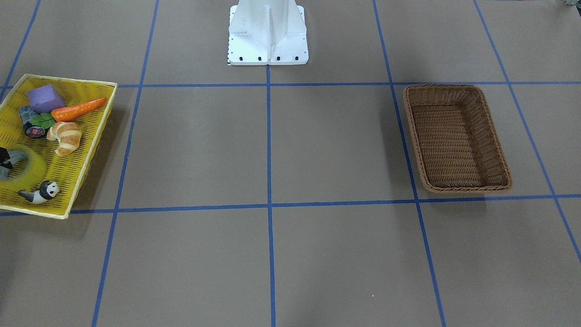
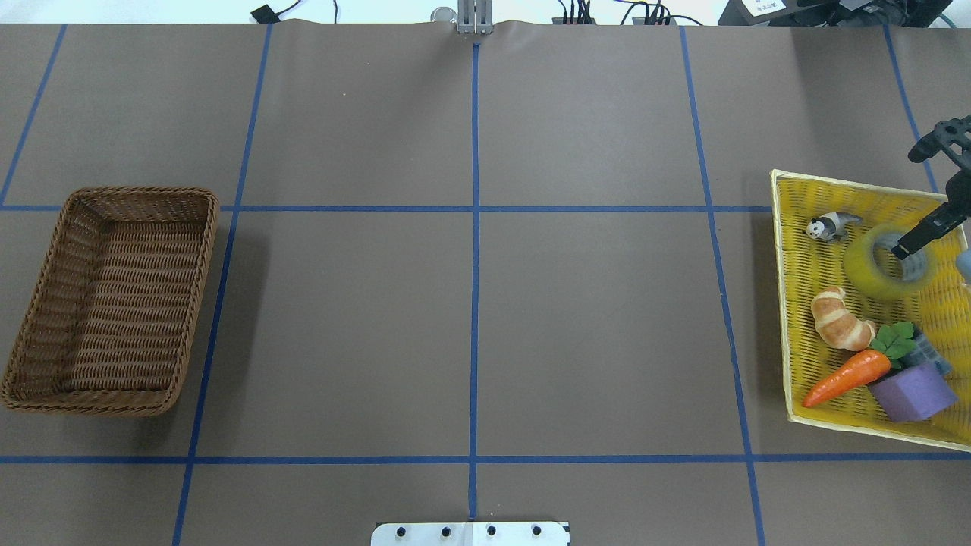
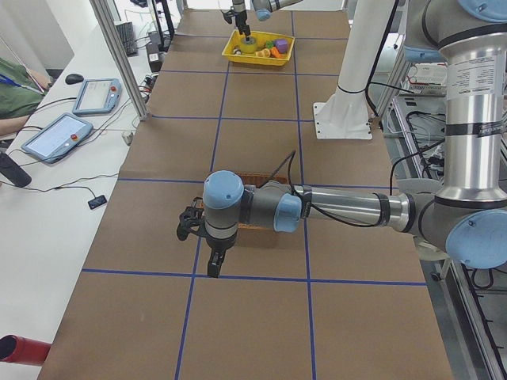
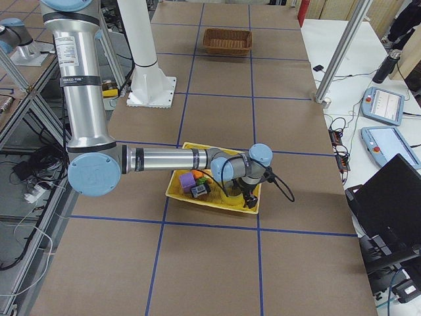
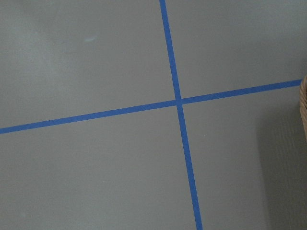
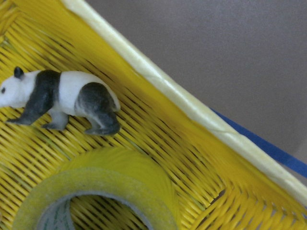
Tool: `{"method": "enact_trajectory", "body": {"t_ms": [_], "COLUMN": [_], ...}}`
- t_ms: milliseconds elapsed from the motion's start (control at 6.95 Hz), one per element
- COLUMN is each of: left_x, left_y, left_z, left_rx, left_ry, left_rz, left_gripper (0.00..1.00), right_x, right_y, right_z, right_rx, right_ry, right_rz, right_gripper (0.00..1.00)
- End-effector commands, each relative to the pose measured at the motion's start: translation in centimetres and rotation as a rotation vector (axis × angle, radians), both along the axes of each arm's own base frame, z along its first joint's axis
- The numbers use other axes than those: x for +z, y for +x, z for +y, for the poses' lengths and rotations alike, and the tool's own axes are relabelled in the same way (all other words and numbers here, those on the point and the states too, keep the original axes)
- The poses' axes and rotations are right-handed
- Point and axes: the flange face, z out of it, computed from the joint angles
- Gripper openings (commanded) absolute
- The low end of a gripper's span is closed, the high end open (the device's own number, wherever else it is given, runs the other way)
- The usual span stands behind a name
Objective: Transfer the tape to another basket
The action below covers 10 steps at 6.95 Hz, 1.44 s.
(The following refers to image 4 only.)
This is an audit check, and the small black device box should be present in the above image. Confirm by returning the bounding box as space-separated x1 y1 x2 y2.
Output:
313 65 324 72

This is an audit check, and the yellow clear tape roll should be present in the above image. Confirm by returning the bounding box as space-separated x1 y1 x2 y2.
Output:
221 186 244 208

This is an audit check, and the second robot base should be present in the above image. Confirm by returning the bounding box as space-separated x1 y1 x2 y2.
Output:
1 18 55 66

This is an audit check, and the black water bottle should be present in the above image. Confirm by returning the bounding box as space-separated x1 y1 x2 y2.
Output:
372 49 402 84

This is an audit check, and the teach pendant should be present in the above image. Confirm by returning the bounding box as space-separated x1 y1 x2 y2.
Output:
360 87 405 126
360 126 420 170

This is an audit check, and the near teach pendant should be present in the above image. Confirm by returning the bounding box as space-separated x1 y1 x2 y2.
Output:
360 126 420 170

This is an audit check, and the far teach pendant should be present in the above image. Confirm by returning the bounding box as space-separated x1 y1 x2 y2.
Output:
360 87 405 126

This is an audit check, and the aluminium frame post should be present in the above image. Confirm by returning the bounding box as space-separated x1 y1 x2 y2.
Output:
314 0 373 109

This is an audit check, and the purple foam block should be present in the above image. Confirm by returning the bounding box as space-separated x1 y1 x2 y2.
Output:
178 172 196 193

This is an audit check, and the black laptop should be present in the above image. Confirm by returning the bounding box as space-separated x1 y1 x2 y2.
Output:
345 154 420 246

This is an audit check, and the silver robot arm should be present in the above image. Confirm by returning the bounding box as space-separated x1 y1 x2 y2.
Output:
40 1 275 207

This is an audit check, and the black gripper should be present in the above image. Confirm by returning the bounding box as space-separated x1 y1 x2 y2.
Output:
232 178 259 209

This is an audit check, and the black camera cable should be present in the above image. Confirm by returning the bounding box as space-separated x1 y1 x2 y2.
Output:
220 157 295 203

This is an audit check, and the orange toy carrot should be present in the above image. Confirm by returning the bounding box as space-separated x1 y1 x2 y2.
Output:
191 170 208 185

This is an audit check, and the black monitor stand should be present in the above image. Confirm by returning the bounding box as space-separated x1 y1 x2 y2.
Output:
359 235 420 275

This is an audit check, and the black usb hub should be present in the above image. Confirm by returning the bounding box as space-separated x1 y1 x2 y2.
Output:
328 128 350 174

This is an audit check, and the brown wicker basket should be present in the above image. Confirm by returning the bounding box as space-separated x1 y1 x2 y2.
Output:
203 28 253 56

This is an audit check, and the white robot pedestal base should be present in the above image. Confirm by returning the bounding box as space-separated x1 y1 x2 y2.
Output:
118 0 177 109

